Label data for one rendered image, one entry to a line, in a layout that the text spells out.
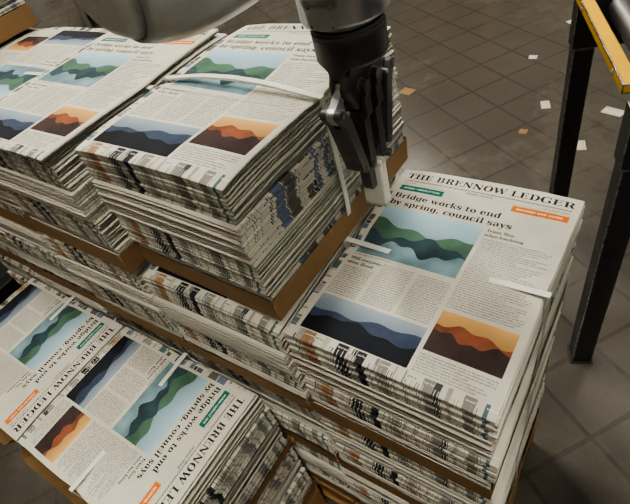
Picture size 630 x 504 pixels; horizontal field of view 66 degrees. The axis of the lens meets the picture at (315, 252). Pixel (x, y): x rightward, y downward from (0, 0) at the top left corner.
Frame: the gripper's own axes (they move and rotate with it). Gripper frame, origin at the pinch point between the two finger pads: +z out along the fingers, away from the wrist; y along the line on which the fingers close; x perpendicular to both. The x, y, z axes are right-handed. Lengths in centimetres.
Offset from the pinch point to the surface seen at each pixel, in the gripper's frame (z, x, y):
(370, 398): 21.7, 5.2, 18.0
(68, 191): -4.6, -37.7, 19.0
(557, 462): 96, 28, -16
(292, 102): -9.9, -10.0, -0.1
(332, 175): 1.2, -7.2, -0.7
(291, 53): -10.4, -17.5, -11.2
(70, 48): -10, -70, -9
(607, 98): 96, 6, -186
